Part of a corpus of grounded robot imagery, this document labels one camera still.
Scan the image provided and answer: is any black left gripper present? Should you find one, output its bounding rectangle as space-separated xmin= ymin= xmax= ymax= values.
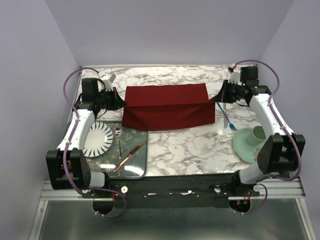
xmin=95 ymin=86 xmax=126 ymax=111

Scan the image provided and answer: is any dark red cloth napkin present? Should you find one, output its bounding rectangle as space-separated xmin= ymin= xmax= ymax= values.
xmin=122 ymin=83 xmax=216 ymax=131

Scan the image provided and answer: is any blue handled fork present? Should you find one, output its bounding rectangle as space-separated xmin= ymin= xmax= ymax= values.
xmin=216 ymin=102 xmax=238 ymax=132

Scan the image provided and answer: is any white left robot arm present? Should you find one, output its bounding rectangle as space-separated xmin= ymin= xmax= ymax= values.
xmin=45 ymin=73 xmax=126 ymax=198

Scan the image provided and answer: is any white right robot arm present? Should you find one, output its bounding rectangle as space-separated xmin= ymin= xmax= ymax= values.
xmin=213 ymin=64 xmax=306 ymax=196

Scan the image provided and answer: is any silver table knife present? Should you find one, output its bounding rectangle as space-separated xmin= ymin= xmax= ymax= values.
xmin=222 ymin=103 xmax=229 ymax=129

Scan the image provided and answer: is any silver spoon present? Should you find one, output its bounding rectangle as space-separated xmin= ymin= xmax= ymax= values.
xmin=114 ymin=127 xmax=123 ymax=159

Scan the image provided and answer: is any blue striped white plate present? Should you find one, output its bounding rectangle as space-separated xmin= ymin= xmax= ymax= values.
xmin=83 ymin=121 xmax=114 ymax=158

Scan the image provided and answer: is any rose gold knife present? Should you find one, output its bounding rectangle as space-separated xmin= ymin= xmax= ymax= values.
xmin=113 ymin=141 xmax=146 ymax=173

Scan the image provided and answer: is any light green cup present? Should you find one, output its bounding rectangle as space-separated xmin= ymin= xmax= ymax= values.
xmin=247 ymin=126 xmax=266 ymax=146

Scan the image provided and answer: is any teal floral serving tray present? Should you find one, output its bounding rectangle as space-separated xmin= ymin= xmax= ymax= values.
xmin=83 ymin=121 xmax=149 ymax=179

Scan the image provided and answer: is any light green plate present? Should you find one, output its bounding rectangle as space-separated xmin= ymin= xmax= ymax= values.
xmin=232 ymin=127 xmax=266 ymax=164

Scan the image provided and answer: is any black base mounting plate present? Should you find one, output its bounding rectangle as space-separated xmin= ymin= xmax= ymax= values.
xmin=83 ymin=173 xmax=260 ymax=209

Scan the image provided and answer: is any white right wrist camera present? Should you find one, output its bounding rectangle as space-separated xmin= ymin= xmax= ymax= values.
xmin=228 ymin=64 xmax=241 ymax=84

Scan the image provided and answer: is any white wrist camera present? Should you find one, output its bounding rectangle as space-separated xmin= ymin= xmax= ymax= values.
xmin=100 ymin=73 xmax=116 ymax=91
xmin=228 ymin=64 xmax=241 ymax=84

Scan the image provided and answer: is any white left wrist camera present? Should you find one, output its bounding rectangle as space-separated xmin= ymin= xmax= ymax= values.
xmin=100 ymin=73 xmax=116 ymax=91

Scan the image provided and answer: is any aluminium frame rail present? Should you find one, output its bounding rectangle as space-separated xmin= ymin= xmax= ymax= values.
xmin=40 ymin=179 xmax=306 ymax=201

